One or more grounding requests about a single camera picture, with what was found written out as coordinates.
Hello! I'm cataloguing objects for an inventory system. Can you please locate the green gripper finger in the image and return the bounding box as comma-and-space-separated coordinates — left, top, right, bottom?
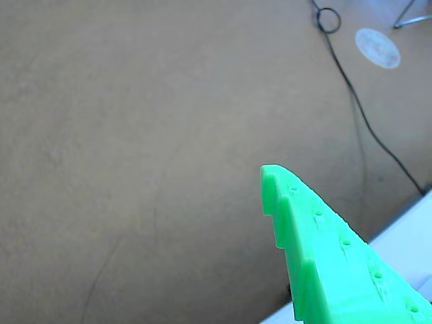
259, 164, 432, 324

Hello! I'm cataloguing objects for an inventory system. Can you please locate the white round sticker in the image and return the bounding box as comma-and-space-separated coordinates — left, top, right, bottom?
354, 27, 402, 70

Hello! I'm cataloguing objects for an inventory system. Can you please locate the metal furniture leg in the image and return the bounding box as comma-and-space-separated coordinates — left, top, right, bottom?
392, 0, 432, 30

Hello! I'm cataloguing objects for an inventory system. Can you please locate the thin black looped cable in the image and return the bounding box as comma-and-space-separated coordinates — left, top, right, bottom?
309, 0, 425, 196

